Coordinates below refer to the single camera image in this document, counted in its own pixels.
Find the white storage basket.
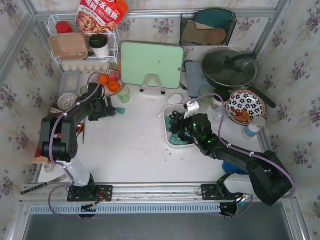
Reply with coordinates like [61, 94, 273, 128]
[163, 103, 195, 149]

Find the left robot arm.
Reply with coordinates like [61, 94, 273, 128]
[39, 83, 116, 188]

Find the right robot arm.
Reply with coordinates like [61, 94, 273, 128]
[169, 111, 296, 206]

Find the coffee cup on rack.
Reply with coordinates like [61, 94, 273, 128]
[89, 33, 110, 57]

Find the orange tangerine right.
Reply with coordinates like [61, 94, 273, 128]
[107, 80, 121, 93]

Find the orange tangerine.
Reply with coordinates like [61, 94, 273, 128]
[107, 80, 121, 93]
[97, 73, 109, 86]

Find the small green glass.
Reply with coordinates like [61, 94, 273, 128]
[117, 86, 131, 104]

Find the grey glass cup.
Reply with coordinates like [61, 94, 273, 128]
[80, 85, 89, 96]

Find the plate with fruit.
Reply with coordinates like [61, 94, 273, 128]
[90, 70, 124, 97]

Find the orange tangerine left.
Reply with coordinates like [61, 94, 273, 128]
[97, 73, 109, 86]

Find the green plastic tumbler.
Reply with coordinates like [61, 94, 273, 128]
[198, 86, 215, 112]

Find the white plastic scoop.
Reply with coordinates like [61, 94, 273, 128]
[157, 93, 183, 119]

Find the copper spoon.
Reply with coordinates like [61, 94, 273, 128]
[75, 123, 85, 137]

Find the small clear glass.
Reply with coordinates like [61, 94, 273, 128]
[213, 106, 225, 124]

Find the white round strainer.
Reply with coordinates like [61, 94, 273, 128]
[57, 93, 78, 111]

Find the white cup black lid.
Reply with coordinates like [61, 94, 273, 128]
[211, 87, 230, 112]

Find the clear blue-rim container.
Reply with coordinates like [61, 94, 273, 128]
[58, 71, 81, 95]

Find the egg carton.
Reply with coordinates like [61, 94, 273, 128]
[61, 63, 114, 74]

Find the striped red placemat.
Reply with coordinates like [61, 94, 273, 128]
[32, 103, 63, 164]

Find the grey blue board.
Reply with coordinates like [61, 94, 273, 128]
[183, 60, 215, 98]

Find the red toy sausage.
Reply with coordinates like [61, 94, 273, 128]
[231, 108, 244, 117]

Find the green cutting board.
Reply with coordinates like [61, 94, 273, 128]
[120, 42, 184, 89]

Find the orange toy food piece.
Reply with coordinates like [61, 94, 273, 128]
[242, 109, 251, 122]

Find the floral patterned plate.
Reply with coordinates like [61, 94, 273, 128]
[225, 90, 266, 126]

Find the white bottle blue label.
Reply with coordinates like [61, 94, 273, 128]
[242, 116, 266, 140]

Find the beige lunch box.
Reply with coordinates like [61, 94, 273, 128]
[49, 32, 89, 61]

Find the black frying pan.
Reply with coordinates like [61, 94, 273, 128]
[201, 47, 276, 109]

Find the red jar lid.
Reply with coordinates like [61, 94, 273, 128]
[55, 21, 73, 34]

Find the red snack bag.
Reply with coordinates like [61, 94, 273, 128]
[75, 0, 129, 34]

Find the round cork coaster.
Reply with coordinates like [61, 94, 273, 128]
[205, 28, 227, 45]

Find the black mesh organizer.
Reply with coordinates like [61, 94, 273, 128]
[179, 8, 237, 46]

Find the white wire rack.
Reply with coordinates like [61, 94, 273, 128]
[47, 13, 120, 65]

